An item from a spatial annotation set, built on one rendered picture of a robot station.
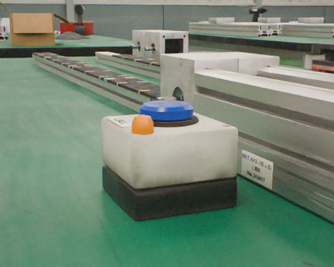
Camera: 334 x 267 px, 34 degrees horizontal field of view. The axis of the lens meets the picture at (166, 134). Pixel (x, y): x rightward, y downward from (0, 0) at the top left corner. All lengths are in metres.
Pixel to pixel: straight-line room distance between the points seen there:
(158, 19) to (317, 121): 11.67
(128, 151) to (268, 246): 0.11
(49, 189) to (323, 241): 0.22
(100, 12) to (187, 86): 11.18
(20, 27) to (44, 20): 0.12
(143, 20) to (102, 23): 0.90
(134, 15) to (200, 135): 11.53
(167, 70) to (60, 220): 0.27
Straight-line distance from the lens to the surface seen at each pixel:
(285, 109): 0.43
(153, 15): 12.01
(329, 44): 0.67
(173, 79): 0.60
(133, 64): 1.38
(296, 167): 0.41
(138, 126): 0.36
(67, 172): 0.50
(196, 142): 0.38
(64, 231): 0.37
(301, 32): 3.92
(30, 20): 2.69
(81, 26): 4.07
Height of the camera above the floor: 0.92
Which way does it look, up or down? 12 degrees down
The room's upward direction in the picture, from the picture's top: straight up
